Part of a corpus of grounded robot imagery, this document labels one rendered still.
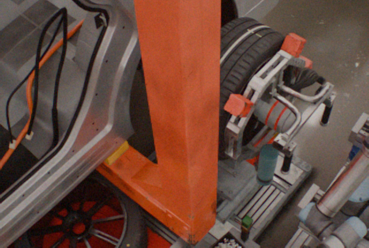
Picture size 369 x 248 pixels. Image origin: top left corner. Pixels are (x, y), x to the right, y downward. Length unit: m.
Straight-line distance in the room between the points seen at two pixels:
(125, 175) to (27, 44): 0.81
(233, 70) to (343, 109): 1.57
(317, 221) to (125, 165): 1.03
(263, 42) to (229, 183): 0.97
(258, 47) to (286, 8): 2.06
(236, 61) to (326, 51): 1.85
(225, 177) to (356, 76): 1.40
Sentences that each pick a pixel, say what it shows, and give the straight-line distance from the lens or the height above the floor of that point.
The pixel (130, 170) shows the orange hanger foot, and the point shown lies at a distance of 2.34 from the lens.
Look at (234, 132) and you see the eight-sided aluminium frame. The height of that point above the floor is 0.96.
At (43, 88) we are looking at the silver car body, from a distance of 2.30.
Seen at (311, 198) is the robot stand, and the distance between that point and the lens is 2.18.
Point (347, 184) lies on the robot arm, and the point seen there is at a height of 1.28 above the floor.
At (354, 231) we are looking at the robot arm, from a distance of 1.61.
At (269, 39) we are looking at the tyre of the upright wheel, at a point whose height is 1.17.
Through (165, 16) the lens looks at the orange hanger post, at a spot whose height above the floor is 1.87.
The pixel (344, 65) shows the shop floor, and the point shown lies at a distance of 3.78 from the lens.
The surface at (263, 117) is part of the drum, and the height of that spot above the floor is 0.86.
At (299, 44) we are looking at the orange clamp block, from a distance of 2.19.
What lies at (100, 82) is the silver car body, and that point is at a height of 1.19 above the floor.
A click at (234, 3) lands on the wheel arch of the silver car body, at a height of 1.03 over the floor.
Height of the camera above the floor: 2.66
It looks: 52 degrees down
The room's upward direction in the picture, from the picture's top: 3 degrees counter-clockwise
